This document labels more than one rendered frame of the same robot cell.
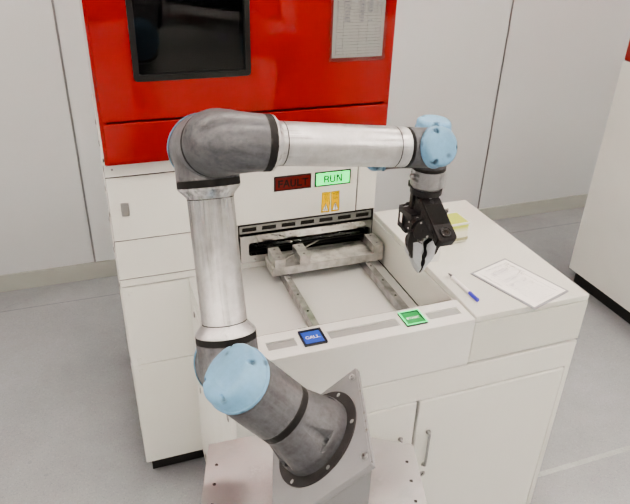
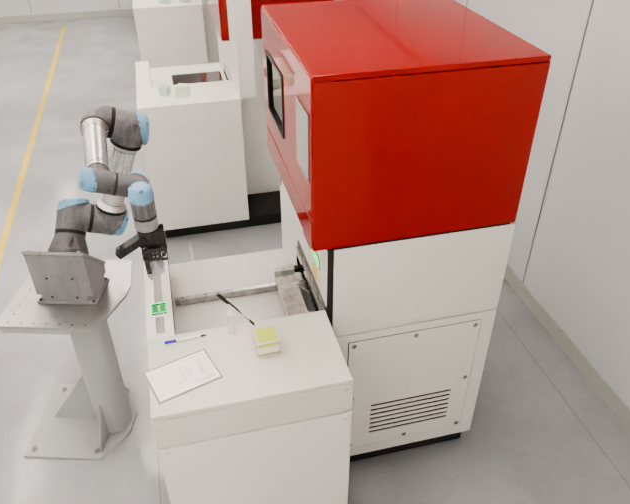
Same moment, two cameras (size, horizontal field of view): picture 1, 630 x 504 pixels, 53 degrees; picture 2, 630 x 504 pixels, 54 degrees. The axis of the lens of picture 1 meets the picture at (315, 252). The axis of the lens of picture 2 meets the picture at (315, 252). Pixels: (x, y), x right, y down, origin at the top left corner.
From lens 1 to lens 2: 279 cm
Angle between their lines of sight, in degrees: 78
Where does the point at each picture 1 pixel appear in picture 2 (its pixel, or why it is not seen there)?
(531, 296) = (159, 376)
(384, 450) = (97, 317)
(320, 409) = (58, 238)
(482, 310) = (153, 344)
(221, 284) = not seen: hidden behind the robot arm
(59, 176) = (531, 201)
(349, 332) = (157, 282)
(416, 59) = not seen: outside the picture
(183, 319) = not seen: hidden behind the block
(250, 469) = (109, 272)
